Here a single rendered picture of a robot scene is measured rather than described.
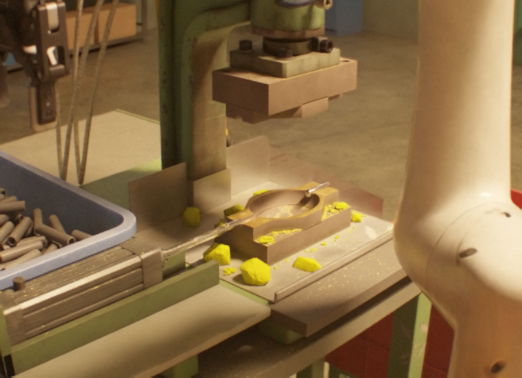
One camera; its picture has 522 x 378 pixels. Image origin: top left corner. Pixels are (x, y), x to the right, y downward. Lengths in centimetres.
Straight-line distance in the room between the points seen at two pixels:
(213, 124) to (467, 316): 55
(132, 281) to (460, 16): 44
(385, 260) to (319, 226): 10
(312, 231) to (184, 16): 33
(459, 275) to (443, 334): 73
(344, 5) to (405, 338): 628
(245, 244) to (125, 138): 65
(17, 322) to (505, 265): 47
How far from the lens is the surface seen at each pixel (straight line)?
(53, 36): 63
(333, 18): 732
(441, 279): 78
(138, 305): 92
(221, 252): 103
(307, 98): 101
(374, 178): 412
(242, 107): 99
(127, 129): 171
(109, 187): 130
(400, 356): 122
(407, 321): 119
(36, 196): 124
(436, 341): 149
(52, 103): 66
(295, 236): 106
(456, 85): 79
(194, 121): 114
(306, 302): 97
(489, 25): 78
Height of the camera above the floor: 147
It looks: 21 degrees down
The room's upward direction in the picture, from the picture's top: straight up
